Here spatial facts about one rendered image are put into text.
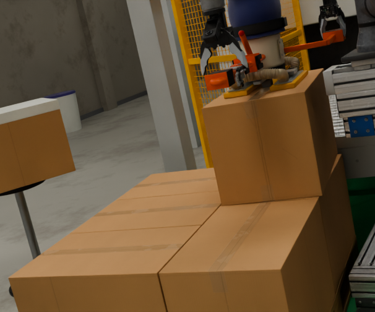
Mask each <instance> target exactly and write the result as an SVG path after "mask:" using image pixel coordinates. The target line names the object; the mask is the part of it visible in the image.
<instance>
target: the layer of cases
mask: <svg viewBox="0 0 375 312"><path fill-rule="evenodd" d="M354 236H355V229H354V224H353V217H352V212H351V205H350V198H349V194H348V187H347V179H346V175H345V168H344V164H343V157H342V154H337V156H336V159H335V162H334V165H333V167H332V170H331V172H330V176H329V179H328V181H327V184H326V187H325V190H324V193H323V195H322V196H317V197H305V198H298V199H286V200H279V201H267V202H255V203H247V204H235V205H229V206H222V203H221V200H220V195H219V191H218V186H217V180H216V177H215V171H214V168H203V169H196V170H186V171H174V172H168V173H157V174H151V175H150V176H148V177H147V178H146V179H144V180H143V181H141V182H140V183H139V184H137V185H136V186H135V187H133V188H132V189H130V190H129V191H128V192H126V193H125V194H123V195H122V196H121V197H119V198H118V199H117V200H116V201H114V202H112V203H111V204H110V205H108V206H107V207H105V208H104V209H103V210H101V211H100V212H99V213H97V214H96V215H94V216H93V217H92V218H91V219H89V220H87V221H86V222H85V223H83V224H82V225H81V226H79V227H78V228H76V229H75V230H74V231H72V232H71V233H70V234H68V235H67V236H65V237H64V238H63V239H61V240H60V241H58V242H57V243H56V244H54V245H53V246H52V247H50V248H49V249H47V250H46V251H45V252H43V253H42V254H40V255H39V256H38V257H36V258H35V259H34V260H32V261H31V262H29V263H28V264H27V265H25V266H24V267H23V268H21V269H20V270H18V271H17V272H16V273H14V274H13V275H11V276H10V277H9V282H10V285H11V289H12V293H13V295H14V299H15V303H16V305H17V309H18V312H330V309H331V307H332V304H333V301H334V298H335V294H336V291H337V288H338V285H339V282H340V279H341V276H342V273H343V269H344V267H345V263H346V261H347V257H348V254H349V252H350V248H351V244H352V242H353V239H354Z"/></svg>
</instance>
